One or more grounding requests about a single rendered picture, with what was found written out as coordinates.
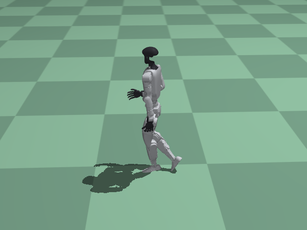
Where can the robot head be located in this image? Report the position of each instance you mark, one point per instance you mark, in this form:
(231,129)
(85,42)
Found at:
(150,52)

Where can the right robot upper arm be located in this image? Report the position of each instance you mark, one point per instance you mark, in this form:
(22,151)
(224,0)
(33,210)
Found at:
(162,81)

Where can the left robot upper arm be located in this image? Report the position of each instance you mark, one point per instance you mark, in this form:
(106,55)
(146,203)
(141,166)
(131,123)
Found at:
(147,79)

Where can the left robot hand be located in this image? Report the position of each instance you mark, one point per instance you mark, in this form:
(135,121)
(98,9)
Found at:
(148,126)

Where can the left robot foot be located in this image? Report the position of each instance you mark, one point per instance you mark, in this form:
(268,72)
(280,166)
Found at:
(151,169)

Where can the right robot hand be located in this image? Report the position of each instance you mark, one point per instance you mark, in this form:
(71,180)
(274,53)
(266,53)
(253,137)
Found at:
(135,94)

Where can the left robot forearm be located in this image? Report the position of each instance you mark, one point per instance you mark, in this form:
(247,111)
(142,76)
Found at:
(149,108)

